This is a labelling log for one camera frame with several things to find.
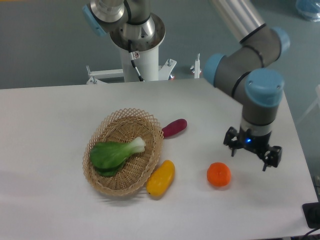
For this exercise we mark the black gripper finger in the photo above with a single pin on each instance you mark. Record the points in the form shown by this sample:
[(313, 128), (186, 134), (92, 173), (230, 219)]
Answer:
[(231, 140), (272, 157)]

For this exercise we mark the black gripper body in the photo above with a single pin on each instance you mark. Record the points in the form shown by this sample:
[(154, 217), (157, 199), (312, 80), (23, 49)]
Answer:
[(258, 145)]

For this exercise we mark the orange fruit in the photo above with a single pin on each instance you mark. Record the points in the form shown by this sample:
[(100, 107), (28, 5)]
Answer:
[(218, 174)]

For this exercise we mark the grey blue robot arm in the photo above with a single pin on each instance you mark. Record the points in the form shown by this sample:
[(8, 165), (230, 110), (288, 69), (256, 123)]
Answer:
[(244, 75)]

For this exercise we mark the purple sweet potato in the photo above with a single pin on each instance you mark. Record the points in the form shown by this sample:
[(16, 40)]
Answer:
[(174, 128)]

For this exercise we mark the black device at table corner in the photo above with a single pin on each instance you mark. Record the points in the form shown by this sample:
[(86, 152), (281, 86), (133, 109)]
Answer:
[(312, 214)]

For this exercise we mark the yellow mango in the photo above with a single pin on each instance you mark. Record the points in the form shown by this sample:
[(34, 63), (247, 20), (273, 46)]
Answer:
[(161, 179)]

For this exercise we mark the woven wicker basket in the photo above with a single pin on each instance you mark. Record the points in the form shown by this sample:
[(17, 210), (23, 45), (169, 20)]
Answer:
[(125, 125)]

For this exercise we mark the green bok choy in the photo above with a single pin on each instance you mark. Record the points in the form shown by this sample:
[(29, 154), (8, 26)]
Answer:
[(109, 157)]

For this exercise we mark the blue object top right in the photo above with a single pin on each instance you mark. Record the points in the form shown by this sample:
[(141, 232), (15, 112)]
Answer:
[(309, 9)]

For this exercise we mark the white frame at right edge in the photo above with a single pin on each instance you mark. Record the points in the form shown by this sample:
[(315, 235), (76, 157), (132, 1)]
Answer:
[(315, 103)]

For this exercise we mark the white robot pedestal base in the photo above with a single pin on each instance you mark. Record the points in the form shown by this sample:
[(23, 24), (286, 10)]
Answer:
[(138, 46)]

